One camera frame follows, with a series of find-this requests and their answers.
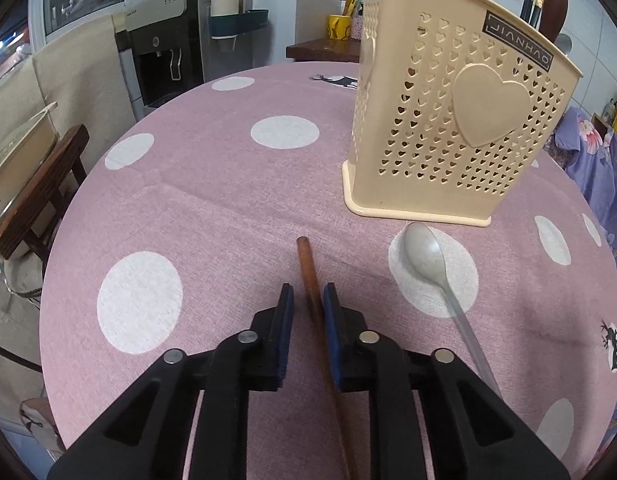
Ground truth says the pink polka dot tablecloth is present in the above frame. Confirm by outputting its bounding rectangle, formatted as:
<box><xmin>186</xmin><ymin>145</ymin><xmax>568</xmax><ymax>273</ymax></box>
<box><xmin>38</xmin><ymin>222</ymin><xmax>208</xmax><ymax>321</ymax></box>
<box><xmin>38</xmin><ymin>61</ymin><xmax>617</xmax><ymax>480</ymax></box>

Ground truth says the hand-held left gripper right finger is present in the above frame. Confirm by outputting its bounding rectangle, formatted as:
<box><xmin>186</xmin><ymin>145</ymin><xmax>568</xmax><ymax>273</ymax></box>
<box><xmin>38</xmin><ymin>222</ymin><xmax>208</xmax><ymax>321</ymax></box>
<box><xmin>323</xmin><ymin>282</ymin><xmax>572</xmax><ymax>480</ymax></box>

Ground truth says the wooden counter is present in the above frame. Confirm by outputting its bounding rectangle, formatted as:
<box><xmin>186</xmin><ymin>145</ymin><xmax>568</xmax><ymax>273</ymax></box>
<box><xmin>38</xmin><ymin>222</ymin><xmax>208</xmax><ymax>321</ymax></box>
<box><xmin>286</xmin><ymin>37</ymin><xmax>362</xmax><ymax>63</ymax></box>

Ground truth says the grey plastic spoon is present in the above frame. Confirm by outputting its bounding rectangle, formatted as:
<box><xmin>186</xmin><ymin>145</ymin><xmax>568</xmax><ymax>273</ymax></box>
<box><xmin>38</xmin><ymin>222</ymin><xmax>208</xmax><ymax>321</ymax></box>
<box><xmin>403</xmin><ymin>221</ymin><xmax>504</xmax><ymax>401</ymax></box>

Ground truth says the water dispenser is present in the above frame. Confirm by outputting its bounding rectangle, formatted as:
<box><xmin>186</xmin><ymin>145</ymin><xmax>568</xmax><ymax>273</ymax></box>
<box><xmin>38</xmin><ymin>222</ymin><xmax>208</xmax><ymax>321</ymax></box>
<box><xmin>124</xmin><ymin>0</ymin><xmax>212</xmax><ymax>111</ymax></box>

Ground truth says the beige chair cover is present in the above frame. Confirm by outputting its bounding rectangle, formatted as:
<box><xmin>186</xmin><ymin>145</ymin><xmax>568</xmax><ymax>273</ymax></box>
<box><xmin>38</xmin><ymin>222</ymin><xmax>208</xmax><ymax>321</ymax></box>
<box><xmin>0</xmin><ymin>12</ymin><xmax>139</xmax><ymax>201</ymax></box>

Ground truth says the teal plastic holder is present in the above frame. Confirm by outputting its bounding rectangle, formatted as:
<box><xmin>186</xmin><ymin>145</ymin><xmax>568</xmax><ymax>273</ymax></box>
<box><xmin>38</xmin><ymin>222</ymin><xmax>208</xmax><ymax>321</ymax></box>
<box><xmin>210</xmin><ymin>9</ymin><xmax>269</xmax><ymax>41</ymax></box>

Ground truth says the yellow mug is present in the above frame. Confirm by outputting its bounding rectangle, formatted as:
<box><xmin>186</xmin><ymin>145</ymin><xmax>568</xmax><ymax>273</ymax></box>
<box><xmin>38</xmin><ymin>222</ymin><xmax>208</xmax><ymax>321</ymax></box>
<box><xmin>329</xmin><ymin>14</ymin><xmax>353</xmax><ymax>41</ymax></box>

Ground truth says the purple floral cloth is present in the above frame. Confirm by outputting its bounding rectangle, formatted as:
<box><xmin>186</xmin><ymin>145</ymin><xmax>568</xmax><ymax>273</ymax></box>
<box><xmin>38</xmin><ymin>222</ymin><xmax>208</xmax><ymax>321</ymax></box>
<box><xmin>553</xmin><ymin>107</ymin><xmax>617</xmax><ymax>461</ymax></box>

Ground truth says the brown wooden spoon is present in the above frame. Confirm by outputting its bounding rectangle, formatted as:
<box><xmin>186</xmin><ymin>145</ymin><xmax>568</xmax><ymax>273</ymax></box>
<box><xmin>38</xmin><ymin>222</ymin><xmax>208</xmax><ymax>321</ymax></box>
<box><xmin>539</xmin><ymin>0</ymin><xmax>569</xmax><ymax>43</ymax></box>

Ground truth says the dark wooden chair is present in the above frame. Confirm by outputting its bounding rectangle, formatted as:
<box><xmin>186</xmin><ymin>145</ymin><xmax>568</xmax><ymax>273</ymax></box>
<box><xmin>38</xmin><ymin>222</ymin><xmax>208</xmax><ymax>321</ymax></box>
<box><xmin>0</xmin><ymin>125</ymin><xmax>90</xmax><ymax>261</ymax></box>

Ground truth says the beige plastic utensil holder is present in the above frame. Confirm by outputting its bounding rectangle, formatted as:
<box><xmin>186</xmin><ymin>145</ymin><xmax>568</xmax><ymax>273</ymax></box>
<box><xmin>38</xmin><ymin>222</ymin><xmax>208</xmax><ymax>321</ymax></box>
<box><xmin>342</xmin><ymin>0</ymin><xmax>584</xmax><ymax>227</ymax></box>

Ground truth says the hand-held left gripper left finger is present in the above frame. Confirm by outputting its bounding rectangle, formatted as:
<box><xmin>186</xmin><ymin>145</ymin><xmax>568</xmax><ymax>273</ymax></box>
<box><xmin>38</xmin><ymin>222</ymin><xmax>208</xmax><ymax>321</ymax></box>
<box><xmin>47</xmin><ymin>282</ymin><xmax>295</xmax><ymax>480</ymax></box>

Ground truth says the brown wooden chopstick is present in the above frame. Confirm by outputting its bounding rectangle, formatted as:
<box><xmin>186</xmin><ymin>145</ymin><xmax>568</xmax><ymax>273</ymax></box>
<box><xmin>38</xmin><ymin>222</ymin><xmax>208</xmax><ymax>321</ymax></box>
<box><xmin>296</xmin><ymin>236</ymin><xmax>360</xmax><ymax>480</ymax></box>

